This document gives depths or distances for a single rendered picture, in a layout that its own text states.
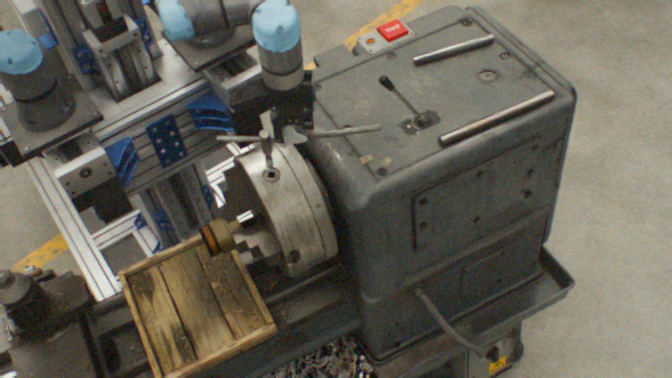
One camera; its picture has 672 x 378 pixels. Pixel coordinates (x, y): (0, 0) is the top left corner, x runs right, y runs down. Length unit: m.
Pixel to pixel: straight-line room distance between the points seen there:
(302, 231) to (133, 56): 0.82
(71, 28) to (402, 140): 1.00
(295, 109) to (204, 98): 0.82
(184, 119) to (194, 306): 0.59
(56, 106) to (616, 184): 2.22
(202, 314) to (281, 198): 0.42
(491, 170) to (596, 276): 1.32
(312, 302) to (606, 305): 1.37
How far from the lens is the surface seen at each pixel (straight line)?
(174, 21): 1.26
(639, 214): 3.13
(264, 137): 1.44
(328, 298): 1.80
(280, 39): 1.17
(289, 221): 1.55
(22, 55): 1.89
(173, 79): 2.14
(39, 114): 1.97
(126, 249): 2.91
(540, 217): 1.95
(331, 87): 1.71
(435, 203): 1.62
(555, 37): 3.87
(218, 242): 1.65
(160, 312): 1.86
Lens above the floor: 2.39
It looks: 49 degrees down
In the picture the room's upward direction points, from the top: 10 degrees counter-clockwise
